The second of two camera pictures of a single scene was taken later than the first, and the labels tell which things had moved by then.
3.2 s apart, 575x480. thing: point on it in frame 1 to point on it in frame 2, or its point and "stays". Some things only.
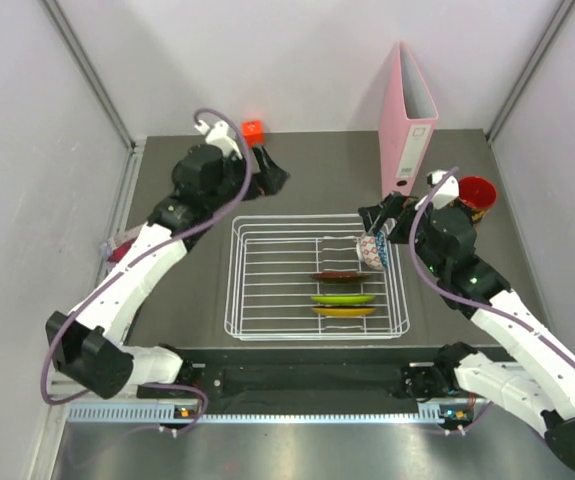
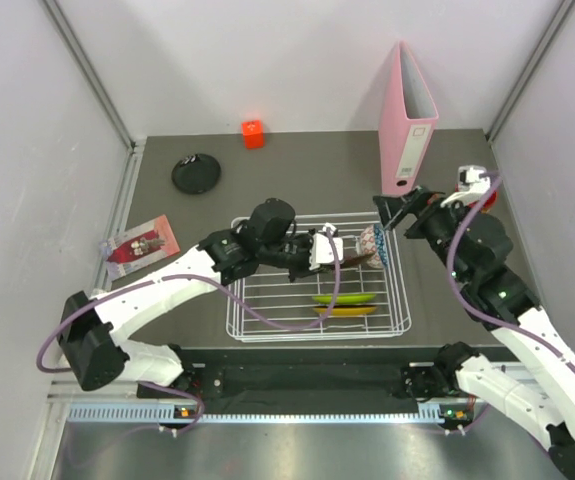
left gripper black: (269, 180) to (304, 269)
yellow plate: (344, 311) stays
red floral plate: (339, 277) to (353, 260)
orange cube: (253, 133) stays
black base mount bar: (298, 374) stays
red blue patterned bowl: (372, 250) stays
